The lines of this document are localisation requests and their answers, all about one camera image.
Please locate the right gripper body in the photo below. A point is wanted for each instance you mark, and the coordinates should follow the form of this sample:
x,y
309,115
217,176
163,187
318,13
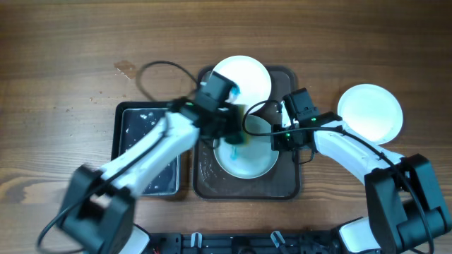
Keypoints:
x,y
286,142

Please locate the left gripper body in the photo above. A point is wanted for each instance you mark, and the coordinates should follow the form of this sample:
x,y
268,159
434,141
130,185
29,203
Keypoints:
x,y
225,122

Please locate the green yellow sponge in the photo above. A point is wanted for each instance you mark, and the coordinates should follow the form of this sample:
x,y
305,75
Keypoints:
x,y
242,130

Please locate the white plate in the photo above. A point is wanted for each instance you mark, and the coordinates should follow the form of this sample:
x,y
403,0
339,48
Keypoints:
x,y
371,111
250,160
252,80

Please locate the white plate top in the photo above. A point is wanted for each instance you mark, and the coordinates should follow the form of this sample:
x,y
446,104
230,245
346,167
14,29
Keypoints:
x,y
252,80

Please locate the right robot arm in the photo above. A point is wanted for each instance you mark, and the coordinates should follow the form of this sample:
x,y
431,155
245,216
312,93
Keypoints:
x,y
405,205

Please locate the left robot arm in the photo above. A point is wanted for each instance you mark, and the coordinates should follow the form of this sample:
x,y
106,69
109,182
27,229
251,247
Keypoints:
x,y
99,206

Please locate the brown serving tray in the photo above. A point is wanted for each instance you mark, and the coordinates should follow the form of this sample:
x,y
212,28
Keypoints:
x,y
282,182

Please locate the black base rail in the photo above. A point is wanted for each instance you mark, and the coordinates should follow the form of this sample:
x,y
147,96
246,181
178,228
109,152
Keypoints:
x,y
315,242

